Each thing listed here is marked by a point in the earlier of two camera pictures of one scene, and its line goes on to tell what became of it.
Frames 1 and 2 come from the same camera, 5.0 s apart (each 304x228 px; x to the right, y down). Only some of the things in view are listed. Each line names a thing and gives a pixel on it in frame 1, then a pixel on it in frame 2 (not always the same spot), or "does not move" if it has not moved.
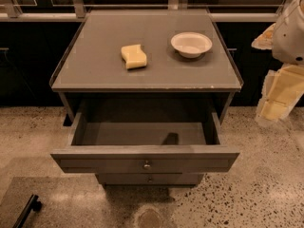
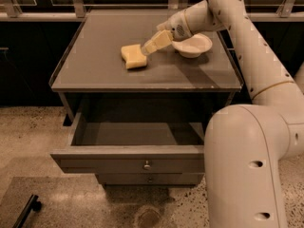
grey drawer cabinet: [146, 92] does not move
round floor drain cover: [150, 218] does not move
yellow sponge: [133, 56] does not move
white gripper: [290, 40] -> [176, 27]
